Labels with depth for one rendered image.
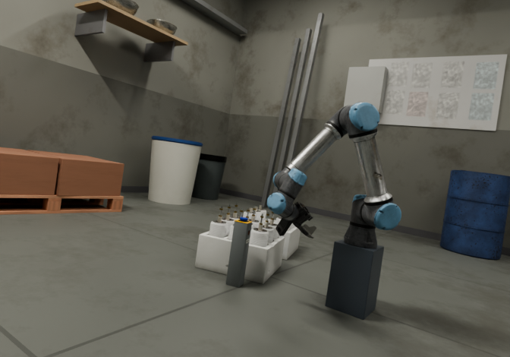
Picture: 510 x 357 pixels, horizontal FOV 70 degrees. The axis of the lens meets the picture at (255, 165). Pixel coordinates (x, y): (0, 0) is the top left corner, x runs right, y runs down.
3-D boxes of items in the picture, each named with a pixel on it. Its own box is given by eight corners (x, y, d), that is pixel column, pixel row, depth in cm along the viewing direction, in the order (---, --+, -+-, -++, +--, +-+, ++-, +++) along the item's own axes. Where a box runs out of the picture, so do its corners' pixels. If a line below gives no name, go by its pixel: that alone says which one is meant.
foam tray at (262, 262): (281, 266, 221) (284, 236, 220) (262, 284, 183) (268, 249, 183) (222, 252, 232) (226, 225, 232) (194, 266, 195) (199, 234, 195)
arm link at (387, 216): (386, 220, 164) (359, 102, 158) (407, 227, 149) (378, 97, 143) (363, 228, 161) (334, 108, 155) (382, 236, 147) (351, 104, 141)
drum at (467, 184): (497, 254, 374) (509, 176, 373) (505, 263, 327) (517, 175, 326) (439, 242, 400) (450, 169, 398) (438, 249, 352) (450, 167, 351)
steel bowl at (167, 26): (162, 42, 438) (163, 31, 438) (181, 40, 420) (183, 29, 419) (139, 31, 410) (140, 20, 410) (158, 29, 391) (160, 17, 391)
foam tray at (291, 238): (297, 248, 273) (301, 225, 273) (286, 260, 236) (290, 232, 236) (249, 238, 285) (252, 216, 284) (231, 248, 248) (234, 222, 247)
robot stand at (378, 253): (375, 309, 171) (384, 246, 170) (363, 320, 156) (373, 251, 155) (338, 296, 181) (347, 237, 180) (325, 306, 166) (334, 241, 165)
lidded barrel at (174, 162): (169, 196, 466) (177, 140, 465) (205, 204, 434) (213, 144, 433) (131, 197, 415) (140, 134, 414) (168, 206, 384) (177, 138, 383)
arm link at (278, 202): (288, 195, 138) (276, 214, 137) (299, 203, 146) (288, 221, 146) (272, 186, 142) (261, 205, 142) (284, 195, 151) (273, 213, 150)
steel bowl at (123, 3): (121, 24, 394) (124, 11, 394) (144, 21, 373) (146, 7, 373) (89, 10, 363) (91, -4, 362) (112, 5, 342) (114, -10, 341)
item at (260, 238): (243, 263, 191) (247, 229, 190) (251, 260, 199) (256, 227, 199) (259, 267, 187) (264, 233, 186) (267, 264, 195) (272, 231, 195)
